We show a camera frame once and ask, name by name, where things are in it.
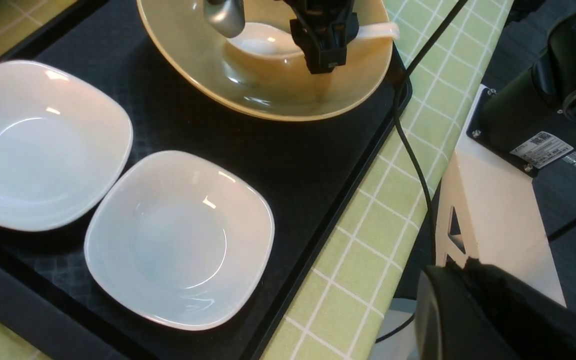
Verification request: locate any white soup spoon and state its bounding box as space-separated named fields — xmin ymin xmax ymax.
xmin=227 ymin=22 xmax=400 ymax=60

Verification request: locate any white square dish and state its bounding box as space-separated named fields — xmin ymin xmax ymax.
xmin=83 ymin=150 xmax=275 ymax=331
xmin=0 ymin=60 xmax=134 ymax=232

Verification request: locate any black serving tray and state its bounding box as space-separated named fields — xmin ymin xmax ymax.
xmin=0 ymin=0 xmax=393 ymax=360

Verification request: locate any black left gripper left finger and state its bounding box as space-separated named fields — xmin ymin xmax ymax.
xmin=289 ymin=0 xmax=360 ymax=75

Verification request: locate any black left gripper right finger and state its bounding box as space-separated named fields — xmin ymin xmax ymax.
xmin=414 ymin=258 xmax=576 ymax=360

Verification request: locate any tan noodle bowl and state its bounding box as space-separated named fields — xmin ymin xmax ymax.
xmin=137 ymin=0 xmax=394 ymax=122

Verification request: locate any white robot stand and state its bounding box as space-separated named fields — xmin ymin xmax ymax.
xmin=368 ymin=84 xmax=567 ymax=360

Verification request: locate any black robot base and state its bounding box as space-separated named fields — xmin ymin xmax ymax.
xmin=466 ymin=13 xmax=576 ymax=177

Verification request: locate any green checkered tablecloth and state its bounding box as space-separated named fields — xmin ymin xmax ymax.
xmin=0 ymin=0 xmax=515 ymax=360

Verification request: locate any black cable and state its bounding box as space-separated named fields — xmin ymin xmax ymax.
xmin=374 ymin=0 xmax=470 ymax=344

